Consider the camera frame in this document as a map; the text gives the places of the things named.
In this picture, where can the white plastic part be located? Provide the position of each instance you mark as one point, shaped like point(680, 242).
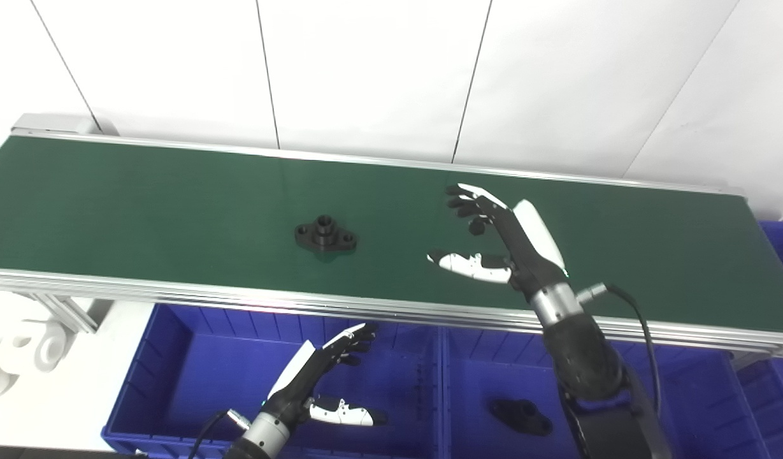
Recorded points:
point(37, 347)

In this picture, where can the black flanged machine part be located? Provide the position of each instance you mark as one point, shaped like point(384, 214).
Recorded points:
point(324, 236)
point(522, 417)

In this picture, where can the aluminium conveyor support leg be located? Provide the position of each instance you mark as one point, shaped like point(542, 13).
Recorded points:
point(72, 312)

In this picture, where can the blue plastic bin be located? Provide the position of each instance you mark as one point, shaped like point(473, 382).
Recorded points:
point(776, 408)
point(206, 382)
point(480, 370)

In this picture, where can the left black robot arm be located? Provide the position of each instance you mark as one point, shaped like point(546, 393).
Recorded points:
point(264, 435)

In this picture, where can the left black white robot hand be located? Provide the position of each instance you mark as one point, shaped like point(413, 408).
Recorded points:
point(302, 382)

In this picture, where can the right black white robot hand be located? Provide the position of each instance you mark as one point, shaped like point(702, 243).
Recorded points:
point(528, 248)

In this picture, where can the green conveyor belt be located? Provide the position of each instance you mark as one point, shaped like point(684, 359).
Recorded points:
point(174, 204)
point(238, 298)

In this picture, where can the grey conveyor motor housing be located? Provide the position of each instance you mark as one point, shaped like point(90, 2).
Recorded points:
point(53, 123)

